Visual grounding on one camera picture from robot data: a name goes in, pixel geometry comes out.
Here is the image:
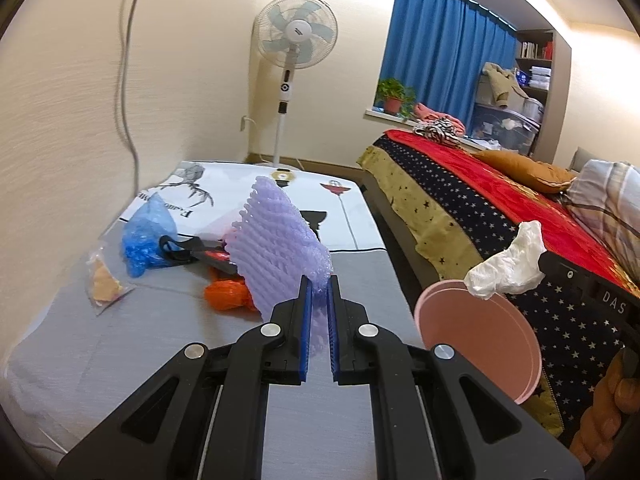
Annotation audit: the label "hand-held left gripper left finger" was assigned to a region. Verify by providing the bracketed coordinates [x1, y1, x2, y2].
[55, 275, 314, 480]

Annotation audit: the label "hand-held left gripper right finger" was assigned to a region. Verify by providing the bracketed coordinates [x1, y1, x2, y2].
[327, 275, 586, 480]

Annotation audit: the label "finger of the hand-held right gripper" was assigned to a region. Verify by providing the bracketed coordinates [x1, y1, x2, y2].
[538, 251, 571, 287]

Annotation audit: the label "white tissue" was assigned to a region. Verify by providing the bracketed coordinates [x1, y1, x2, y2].
[464, 221, 548, 301]

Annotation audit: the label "purple foam net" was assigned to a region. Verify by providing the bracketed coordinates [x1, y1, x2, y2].
[222, 176, 333, 357]

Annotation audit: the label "red-orange plastic bag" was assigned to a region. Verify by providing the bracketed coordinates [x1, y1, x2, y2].
[204, 267, 263, 314]

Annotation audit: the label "pink bin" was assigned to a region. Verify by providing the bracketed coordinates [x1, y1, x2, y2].
[414, 279, 543, 406]

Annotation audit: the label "black strap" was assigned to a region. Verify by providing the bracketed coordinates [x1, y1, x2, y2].
[159, 235, 221, 266]

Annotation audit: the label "blue plastic bag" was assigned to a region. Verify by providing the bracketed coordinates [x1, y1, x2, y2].
[122, 192, 179, 279]

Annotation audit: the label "plaid pillow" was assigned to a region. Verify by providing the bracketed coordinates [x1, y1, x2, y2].
[562, 159, 640, 281]

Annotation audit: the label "red blanket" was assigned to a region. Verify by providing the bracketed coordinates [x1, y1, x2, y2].
[384, 129, 640, 292]

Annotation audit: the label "orange pillow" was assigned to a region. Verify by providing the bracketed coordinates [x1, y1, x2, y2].
[472, 150, 578, 194]

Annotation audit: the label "star-print blanket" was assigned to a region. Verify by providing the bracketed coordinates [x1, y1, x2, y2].
[356, 135, 640, 453]

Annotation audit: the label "clear storage boxes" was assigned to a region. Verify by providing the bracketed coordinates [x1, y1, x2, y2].
[470, 102, 544, 156]

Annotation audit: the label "grey cloth cover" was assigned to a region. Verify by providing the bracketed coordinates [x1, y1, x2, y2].
[5, 247, 426, 480]

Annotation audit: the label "white printed sheet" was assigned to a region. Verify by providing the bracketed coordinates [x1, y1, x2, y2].
[132, 160, 386, 252]

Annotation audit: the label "black and white striped cloth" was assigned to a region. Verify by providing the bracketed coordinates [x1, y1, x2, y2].
[412, 117, 463, 149]

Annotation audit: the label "beige jacket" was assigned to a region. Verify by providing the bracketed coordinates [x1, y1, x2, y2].
[482, 62, 531, 109]

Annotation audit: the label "pink cloth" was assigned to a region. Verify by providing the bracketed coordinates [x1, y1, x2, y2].
[411, 102, 466, 129]

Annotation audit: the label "clear plastic bag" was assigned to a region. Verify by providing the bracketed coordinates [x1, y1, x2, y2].
[85, 247, 136, 316]

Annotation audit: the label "bookshelf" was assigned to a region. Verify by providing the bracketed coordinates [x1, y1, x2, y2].
[515, 30, 558, 156]

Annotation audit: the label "potted green plant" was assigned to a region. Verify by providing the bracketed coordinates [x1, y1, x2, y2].
[375, 78, 417, 117]

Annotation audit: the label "blue curtain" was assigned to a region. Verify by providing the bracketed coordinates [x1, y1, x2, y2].
[380, 0, 519, 136]

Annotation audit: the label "white standing fan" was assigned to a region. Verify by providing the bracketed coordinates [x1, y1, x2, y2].
[251, 0, 339, 167]

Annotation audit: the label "grey wall cable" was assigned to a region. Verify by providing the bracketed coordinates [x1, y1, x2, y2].
[117, 0, 153, 196]

